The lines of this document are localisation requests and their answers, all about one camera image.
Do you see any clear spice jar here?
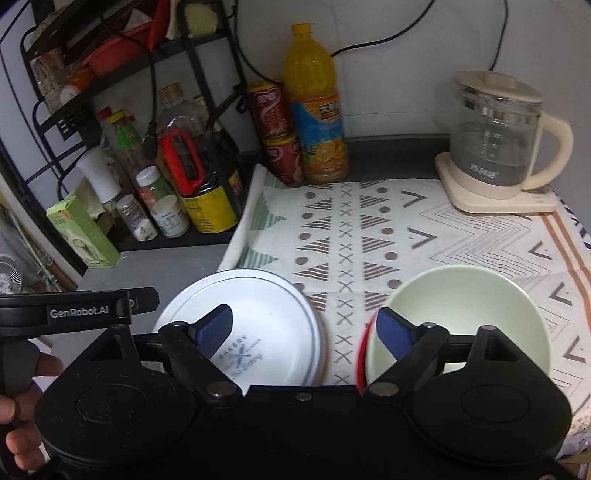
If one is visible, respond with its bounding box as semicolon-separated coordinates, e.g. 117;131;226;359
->
115;193;158;242

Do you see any red capped bottle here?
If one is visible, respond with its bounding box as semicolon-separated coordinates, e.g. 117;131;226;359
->
95;106;117;149

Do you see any patterned table mat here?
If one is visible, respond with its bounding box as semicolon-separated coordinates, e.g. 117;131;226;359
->
216;164;591;462

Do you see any cream kettle base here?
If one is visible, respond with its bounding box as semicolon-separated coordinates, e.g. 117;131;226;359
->
434;152;560;214

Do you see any oil bottle red handle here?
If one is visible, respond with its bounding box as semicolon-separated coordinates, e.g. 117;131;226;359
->
156;117;207;196

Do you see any red bowl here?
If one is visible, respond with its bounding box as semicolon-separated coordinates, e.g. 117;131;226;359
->
354;316;376;397

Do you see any black kettle cable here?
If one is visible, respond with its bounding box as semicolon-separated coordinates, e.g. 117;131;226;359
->
488;0;507;72

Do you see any black metal rack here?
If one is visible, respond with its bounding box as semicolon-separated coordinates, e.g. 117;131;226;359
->
18;0;252;254

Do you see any dark bottle yellow label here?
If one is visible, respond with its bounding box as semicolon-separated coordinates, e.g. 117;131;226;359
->
179;124;244;234

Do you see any red plastic container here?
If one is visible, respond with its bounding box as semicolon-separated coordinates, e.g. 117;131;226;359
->
84;24;154;78

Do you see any black plug cable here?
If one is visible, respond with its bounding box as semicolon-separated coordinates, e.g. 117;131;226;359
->
141;44;161;161

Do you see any green label bottle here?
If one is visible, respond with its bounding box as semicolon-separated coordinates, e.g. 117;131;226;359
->
107;109;149;182

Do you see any person's left hand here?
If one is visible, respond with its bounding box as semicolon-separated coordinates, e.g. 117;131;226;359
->
0;355;64;472

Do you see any small white fan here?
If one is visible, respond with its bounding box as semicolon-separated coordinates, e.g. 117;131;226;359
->
0;253;25;296

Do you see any clear glass jar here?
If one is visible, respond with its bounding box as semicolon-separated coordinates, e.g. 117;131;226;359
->
31;47;66;101

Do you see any yellow green sponge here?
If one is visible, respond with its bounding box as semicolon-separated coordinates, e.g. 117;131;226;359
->
181;1;219;38

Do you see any white capped red jar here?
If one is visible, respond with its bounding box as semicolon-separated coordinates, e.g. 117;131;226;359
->
135;165;175;209

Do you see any orange juice bottle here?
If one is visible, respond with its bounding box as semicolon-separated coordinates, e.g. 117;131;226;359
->
282;24;350;185

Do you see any pale green bowl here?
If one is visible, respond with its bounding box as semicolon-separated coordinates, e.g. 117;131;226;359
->
367;264;553;398

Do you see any green carton box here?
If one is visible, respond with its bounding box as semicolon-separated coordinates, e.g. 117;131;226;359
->
45;195;122;269

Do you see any red package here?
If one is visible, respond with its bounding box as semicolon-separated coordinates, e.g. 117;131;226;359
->
147;0;175;51

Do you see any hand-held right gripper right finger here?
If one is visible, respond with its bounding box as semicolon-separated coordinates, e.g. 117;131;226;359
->
364;308;514;398

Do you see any glass kettle cream handle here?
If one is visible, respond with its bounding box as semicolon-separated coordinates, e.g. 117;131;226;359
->
450;69;574;193

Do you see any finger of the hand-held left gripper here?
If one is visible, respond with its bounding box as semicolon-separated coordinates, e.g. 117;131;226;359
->
126;287;160;320

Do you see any white cylinder bottle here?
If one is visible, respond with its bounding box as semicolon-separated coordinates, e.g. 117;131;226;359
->
76;146;122;204

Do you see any clear bottle cork cap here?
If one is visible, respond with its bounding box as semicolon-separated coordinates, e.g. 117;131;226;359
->
156;82;205;139

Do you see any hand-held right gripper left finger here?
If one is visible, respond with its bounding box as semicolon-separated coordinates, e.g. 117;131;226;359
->
98;303;244;398

